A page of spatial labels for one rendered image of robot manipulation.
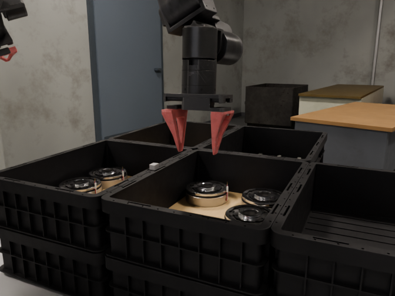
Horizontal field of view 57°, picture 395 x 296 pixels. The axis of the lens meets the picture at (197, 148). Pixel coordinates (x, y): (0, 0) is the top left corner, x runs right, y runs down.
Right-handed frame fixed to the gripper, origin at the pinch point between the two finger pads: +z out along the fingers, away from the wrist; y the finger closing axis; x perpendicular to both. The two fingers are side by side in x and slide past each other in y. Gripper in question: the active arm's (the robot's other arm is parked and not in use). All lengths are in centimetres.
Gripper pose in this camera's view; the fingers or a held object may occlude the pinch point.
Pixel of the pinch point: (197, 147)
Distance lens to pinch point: 62.2
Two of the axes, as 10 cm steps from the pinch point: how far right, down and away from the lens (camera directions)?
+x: -3.6, 1.5, -9.2
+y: -9.3, -0.8, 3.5
